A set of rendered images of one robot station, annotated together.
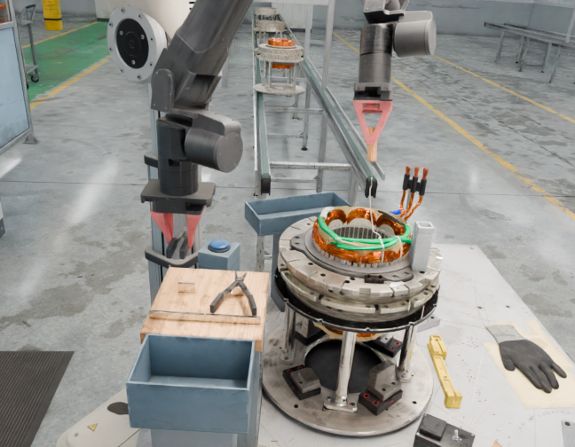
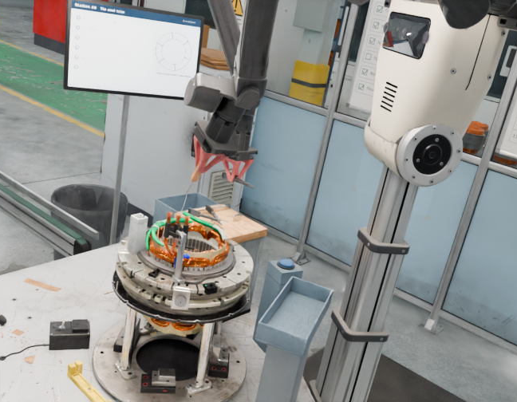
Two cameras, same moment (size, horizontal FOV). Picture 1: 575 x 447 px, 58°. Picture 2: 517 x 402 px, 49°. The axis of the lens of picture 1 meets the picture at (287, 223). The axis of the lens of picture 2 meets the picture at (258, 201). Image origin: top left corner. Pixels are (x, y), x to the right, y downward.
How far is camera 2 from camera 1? 2.06 m
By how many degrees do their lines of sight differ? 114
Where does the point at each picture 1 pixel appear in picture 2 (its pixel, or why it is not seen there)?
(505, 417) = (26, 385)
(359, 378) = (154, 363)
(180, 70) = not seen: hidden behind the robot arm
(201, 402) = (171, 203)
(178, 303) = (230, 215)
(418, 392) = (104, 360)
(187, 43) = not seen: hidden behind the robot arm
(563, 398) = not seen: outside the picture
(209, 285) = (234, 226)
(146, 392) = (190, 197)
